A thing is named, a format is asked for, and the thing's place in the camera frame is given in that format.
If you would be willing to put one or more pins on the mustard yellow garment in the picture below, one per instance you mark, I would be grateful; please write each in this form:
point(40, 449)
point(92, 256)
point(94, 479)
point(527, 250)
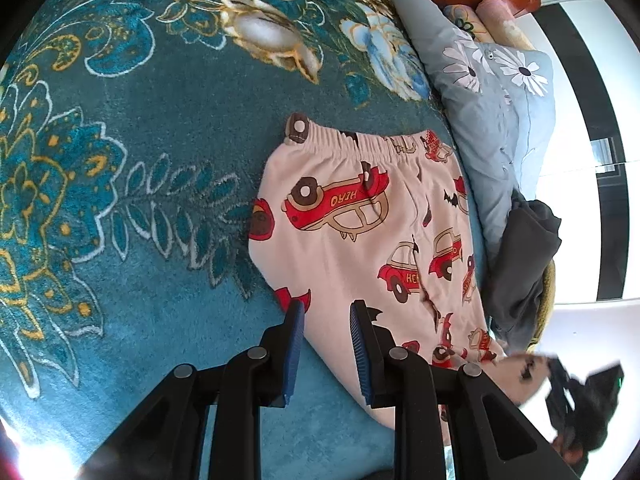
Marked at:
point(548, 295)

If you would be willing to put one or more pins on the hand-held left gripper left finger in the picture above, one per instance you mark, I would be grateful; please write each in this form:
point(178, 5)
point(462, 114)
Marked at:
point(294, 355)

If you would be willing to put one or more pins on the teal floral blanket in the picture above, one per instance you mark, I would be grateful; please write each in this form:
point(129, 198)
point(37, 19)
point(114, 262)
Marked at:
point(150, 260)

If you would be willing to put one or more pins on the grey floral quilt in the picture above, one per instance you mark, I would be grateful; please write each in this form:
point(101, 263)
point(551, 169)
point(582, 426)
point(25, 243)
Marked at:
point(475, 125)

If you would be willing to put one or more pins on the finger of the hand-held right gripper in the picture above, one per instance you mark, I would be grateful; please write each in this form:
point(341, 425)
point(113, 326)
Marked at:
point(557, 385)

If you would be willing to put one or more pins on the pink pants with red cars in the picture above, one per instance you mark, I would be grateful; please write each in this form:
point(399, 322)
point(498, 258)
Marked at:
point(340, 260)

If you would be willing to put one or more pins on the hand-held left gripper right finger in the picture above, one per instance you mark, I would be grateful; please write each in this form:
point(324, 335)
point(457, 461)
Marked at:
point(361, 355)

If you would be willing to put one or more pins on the dark grey garment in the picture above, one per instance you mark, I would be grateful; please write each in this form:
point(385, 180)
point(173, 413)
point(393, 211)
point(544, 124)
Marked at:
point(525, 260)

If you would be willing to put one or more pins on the pink floral pillow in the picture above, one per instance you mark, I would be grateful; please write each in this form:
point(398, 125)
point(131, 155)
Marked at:
point(500, 20)

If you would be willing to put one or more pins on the black window frame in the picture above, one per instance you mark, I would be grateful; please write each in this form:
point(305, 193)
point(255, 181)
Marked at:
point(580, 60)

